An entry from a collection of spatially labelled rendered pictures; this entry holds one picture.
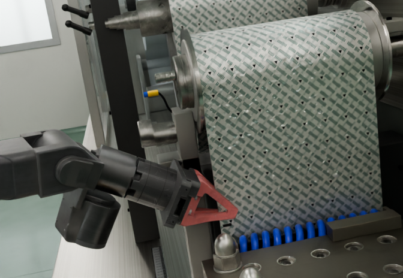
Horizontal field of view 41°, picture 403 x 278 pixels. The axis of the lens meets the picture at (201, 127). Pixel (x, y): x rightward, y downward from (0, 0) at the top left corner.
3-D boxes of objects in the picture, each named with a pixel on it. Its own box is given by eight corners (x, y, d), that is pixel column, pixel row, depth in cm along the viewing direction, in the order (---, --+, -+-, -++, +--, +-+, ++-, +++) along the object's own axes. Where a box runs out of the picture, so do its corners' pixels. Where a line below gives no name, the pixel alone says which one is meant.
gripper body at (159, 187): (177, 231, 68) (121, 213, 66) (168, 202, 78) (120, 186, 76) (196, 184, 67) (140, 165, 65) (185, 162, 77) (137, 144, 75)
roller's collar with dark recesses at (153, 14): (141, 36, 101) (135, 1, 99) (173, 31, 101) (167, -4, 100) (142, 38, 94) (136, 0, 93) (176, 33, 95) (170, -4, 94)
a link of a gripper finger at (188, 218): (230, 242, 72) (165, 221, 70) (220, 221, 79) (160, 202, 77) (250, 197, 71) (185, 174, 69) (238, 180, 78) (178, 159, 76)
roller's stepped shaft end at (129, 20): (107, 33, 98) (104, 15, 97) (140, 27, 99) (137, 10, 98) (107, 33, 95) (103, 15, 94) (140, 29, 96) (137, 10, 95)
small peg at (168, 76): (154, 76, 74) (154, 71, 72) (174, 73, 74) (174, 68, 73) (156, 85, 73) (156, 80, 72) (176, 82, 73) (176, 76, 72)
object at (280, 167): (223, 247, 75) (204, 119, 71) (381, 214, 78) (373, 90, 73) (223, 248, 75) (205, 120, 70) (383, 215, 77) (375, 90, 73)
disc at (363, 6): (346, 94, 87) (339, 0, 84) (349, 93, 87) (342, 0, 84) (392, 110, 73) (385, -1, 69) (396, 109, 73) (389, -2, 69)
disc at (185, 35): (191, 121, 84) (176, 26, 81) (194, 120, 84) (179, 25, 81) (205, 144, 70) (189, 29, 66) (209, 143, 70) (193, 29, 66)
